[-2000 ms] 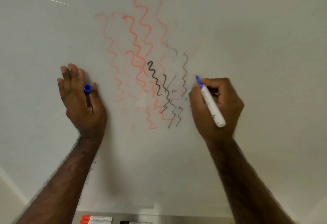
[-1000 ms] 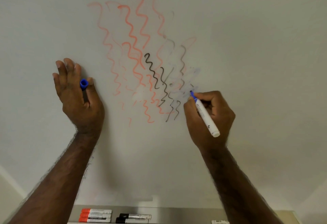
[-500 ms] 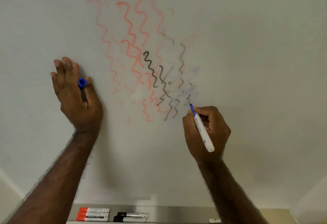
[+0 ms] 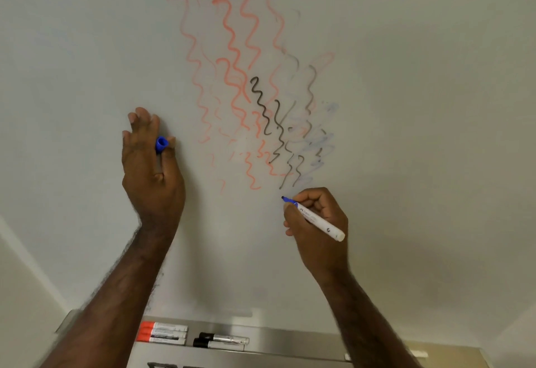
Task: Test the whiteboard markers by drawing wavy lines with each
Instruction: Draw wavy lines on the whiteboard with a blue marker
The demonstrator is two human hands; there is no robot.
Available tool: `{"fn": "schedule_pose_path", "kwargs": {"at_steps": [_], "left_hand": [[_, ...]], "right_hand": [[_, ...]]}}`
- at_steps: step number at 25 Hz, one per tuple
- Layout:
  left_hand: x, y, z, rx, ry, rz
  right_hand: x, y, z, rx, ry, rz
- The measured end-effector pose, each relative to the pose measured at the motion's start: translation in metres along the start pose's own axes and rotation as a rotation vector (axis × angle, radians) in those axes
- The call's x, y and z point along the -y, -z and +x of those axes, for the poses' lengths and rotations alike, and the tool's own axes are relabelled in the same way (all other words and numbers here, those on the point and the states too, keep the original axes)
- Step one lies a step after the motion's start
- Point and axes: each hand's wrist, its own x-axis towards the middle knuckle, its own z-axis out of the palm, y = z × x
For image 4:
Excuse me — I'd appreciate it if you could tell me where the person's right hand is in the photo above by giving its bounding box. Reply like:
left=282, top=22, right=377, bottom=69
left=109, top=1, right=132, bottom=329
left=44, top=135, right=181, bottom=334
left=283, top=187, right=351, bottom=274

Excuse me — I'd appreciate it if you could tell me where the metal marker tray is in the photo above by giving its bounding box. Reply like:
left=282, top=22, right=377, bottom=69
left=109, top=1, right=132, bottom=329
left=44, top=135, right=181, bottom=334
left=56, top=309, right=491, bottom=368

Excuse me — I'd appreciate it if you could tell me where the white whiteboard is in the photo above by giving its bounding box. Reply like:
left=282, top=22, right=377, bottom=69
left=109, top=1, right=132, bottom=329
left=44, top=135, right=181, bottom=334
left=0, top=0, right=536, bottom=347

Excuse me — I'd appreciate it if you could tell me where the red whiteboard marker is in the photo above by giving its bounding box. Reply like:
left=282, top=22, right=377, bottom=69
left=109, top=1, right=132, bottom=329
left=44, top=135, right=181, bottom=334
left=136, top=334, right=187, bottom=346
left=138, top=327, right=188, bottom=339
left=141, top=321, right=189, bottom=333

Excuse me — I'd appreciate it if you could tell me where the person's left forearm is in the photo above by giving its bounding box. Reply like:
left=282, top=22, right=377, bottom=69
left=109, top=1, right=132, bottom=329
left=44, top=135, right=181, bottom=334
left=40, top=223, right=176, bottom=368

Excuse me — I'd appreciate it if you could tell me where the person's right forearm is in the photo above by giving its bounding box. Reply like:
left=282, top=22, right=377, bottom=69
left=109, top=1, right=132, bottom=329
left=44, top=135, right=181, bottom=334
left=314, top=267, right=424, bottom=368

